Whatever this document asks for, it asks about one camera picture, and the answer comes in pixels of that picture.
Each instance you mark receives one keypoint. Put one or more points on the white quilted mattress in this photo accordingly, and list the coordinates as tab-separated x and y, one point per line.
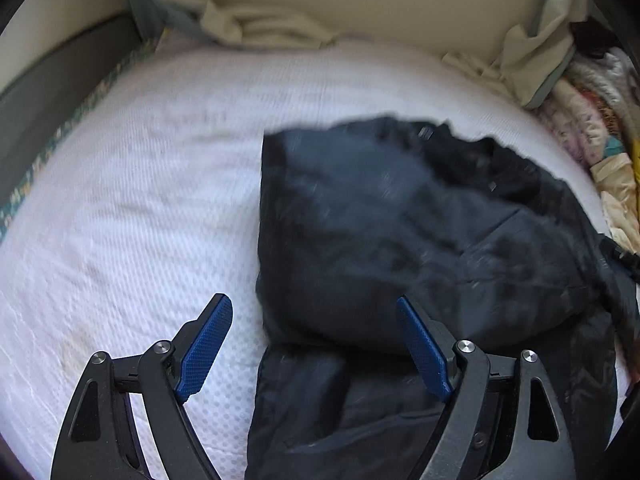
149	206

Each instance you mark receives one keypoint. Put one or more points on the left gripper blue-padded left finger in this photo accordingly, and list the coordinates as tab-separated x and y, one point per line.
99	439

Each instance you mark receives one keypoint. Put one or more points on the black button-up jacket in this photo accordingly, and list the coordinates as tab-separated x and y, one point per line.
497	249

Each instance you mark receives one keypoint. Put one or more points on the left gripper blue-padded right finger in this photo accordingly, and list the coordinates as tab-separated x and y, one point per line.
501	417

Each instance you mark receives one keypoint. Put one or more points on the pile of folded blankets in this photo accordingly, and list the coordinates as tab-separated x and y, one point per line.
593	112

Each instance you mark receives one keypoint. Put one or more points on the beige bed sheet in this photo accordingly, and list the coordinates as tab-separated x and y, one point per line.
518	48

